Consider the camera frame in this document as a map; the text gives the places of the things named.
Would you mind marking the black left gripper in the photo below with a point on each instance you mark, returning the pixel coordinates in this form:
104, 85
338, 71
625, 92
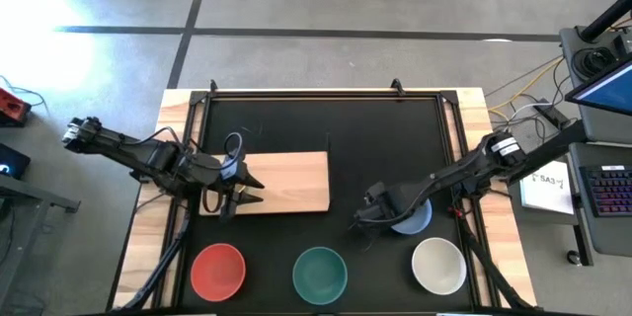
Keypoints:
207, 170

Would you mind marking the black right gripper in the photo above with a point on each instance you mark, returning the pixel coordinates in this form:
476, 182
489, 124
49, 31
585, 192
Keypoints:
395, 200

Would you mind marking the large blue bowl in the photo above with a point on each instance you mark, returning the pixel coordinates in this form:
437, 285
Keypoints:
417, 222

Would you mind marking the large teal bowl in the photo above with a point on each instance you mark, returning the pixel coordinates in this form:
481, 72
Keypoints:
320, 276

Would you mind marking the large white bowl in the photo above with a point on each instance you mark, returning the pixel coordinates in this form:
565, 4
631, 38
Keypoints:
438, 266

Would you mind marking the large red bowl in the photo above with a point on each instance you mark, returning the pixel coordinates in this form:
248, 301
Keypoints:
217, 272

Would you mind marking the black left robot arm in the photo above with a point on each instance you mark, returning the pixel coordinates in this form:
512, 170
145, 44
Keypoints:
123, 150

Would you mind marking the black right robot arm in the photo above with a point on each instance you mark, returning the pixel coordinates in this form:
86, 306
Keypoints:
459, 170

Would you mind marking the wooden cutting board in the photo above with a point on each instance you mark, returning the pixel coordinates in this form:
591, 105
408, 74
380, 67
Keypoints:
291, 182

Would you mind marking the black table mat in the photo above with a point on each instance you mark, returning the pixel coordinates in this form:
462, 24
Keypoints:
365, 133

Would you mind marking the white paper label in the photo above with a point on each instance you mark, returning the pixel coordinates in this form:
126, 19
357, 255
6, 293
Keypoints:
545, 187

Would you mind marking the black cart strut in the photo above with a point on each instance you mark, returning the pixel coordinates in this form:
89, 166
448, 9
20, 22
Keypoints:
553, 150

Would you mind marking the black caster wheel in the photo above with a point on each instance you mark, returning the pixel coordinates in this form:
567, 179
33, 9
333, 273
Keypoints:
574, 257

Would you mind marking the black power strip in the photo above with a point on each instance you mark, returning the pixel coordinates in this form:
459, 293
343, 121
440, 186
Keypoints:
553, 114

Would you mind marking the grey side table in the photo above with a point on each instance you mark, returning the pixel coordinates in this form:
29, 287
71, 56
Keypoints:
29, 195

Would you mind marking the black device with light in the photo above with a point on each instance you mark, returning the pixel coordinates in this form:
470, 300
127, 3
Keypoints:
12, 160

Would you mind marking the backlit keyboard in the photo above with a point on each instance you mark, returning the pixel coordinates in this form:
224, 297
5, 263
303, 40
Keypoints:
609, 190

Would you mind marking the red box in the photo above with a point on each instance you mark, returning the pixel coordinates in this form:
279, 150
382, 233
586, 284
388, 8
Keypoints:
12, 104

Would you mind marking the grey cart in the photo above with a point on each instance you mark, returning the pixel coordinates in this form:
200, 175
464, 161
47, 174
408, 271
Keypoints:
607, 128

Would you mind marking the computer monitor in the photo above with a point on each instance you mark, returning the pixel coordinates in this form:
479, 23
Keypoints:
612, 91

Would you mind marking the black pole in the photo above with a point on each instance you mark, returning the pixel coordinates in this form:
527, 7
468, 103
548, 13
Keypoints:
607, 17

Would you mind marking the black frame clamp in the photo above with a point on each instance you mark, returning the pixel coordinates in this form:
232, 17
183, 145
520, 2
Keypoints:
397, 87
213, 86

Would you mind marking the black metal frame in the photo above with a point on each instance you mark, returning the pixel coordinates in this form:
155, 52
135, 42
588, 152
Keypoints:
321, 94

